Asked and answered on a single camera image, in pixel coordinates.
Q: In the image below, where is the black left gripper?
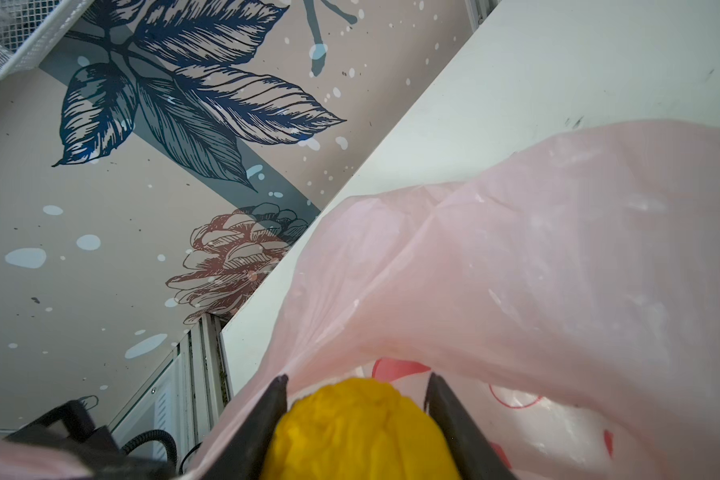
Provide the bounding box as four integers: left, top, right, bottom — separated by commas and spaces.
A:
5, 400, 177, 480

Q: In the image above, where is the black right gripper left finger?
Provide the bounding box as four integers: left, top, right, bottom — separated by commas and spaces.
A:
202, 375, 288, 480

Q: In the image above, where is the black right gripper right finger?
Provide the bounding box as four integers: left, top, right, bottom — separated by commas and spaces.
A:
424, 373, 516, 480

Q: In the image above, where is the yellow lemon fruit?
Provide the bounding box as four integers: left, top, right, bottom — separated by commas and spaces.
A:
260, 378, 460, 480

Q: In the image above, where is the pink plastic fruit bag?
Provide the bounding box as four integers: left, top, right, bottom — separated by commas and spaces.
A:
189, 121, 720, 479

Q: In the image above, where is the white wire mesh shelf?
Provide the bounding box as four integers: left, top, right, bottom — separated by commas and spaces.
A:
0, 0, 92, 80

